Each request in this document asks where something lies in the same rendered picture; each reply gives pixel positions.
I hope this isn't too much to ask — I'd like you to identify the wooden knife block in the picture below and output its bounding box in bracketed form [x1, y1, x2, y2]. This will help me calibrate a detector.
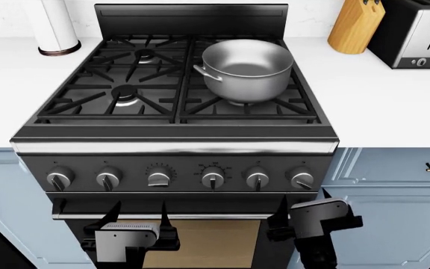
[327, 0, 387, 55]

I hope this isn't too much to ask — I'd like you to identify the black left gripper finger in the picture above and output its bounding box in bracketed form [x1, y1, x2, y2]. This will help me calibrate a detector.
[159, 200, 174, 229]
[100, 200, 122, 226]

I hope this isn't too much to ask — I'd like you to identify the silver oven temperature knob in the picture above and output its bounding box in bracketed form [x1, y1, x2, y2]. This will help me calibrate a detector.
[201, 165, 227, 193]

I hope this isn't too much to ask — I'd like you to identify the black gas stove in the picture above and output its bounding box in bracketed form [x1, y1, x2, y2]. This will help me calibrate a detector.
[9, 2, 341, 269]

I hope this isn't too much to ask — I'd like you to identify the black cast iron grate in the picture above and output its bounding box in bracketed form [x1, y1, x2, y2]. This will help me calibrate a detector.
[35, 34, 194, 125]
[177, 34, 323, 126]

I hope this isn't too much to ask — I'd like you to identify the black oven door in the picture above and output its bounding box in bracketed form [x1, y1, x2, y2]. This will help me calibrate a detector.
[45, 191, 302, 269]

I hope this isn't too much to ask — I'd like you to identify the light blue cabinet drawer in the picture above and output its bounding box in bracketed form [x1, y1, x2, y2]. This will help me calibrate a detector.
[329, 147, 430, 186]

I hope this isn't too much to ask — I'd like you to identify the silver stove burner knob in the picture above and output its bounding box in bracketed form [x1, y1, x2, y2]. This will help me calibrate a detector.
[245, 165, 270, 193]
[284, 166, 315, 191]
[46, 165, 76, 192]
[96, 165, 124, 193]

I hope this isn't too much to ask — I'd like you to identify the white paper towel holder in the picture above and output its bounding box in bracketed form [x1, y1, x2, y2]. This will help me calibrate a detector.
[37, 0, 83, 58]

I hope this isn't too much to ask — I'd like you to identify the silver oven door handle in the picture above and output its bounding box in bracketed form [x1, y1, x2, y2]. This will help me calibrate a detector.
[51, 197, 276, 221]

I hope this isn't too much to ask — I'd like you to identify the silver metal pot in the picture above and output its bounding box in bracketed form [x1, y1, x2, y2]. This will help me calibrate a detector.
[193, 38, 296, 105]

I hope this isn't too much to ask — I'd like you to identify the light blue cabinet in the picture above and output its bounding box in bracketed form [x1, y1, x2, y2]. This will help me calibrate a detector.
[0, 147, 93, 269]

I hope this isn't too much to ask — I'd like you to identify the black and silver toaster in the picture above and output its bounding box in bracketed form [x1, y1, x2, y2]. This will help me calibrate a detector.
[367, 0, 430, 70]

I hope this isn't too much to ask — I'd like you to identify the silver right gripper camera box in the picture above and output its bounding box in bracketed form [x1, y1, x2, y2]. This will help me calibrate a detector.
[288, 197, 353, 240]

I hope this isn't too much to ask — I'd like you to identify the silver timer knob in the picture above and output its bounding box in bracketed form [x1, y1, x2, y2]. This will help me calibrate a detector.
[146, 164, 173, 188]

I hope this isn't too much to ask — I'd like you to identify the light blue cabinet door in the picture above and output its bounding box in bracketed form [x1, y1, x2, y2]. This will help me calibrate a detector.
[320, 185, 430, 269]

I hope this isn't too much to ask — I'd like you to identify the round black gas burner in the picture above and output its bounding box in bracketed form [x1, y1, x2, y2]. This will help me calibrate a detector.
[228, 99, 256, 108]
[135, 48, 157, 61]
[110, 84, 140, 108]

